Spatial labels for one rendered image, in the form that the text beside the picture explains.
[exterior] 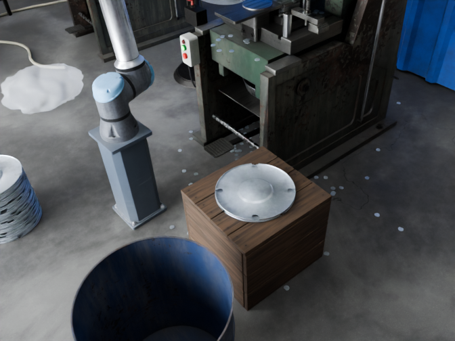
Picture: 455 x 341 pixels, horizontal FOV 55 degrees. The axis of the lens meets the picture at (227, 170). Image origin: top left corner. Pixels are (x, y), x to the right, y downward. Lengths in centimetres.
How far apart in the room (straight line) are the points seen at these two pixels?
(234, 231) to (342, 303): 53
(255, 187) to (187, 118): 110
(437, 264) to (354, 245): 32
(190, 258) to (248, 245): 20
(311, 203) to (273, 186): 15
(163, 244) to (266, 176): 51
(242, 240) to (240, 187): 23
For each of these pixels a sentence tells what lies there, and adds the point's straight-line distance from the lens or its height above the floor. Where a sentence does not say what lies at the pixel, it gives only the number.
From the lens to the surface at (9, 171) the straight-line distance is 211.
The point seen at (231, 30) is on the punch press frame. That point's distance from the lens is 204.
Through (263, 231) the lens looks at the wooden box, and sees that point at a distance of 148.
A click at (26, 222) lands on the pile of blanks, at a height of 6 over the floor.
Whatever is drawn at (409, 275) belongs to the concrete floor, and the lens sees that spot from 190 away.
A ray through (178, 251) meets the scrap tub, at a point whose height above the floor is 42.
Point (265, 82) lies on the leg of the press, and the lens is 174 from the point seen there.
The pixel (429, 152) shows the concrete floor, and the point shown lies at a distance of 248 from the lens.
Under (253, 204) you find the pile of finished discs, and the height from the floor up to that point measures 36.
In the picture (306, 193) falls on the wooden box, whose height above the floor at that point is 35.
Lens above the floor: 148
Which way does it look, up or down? 42 degrees down
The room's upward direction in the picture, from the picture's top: 4 degrees counter-clockwise
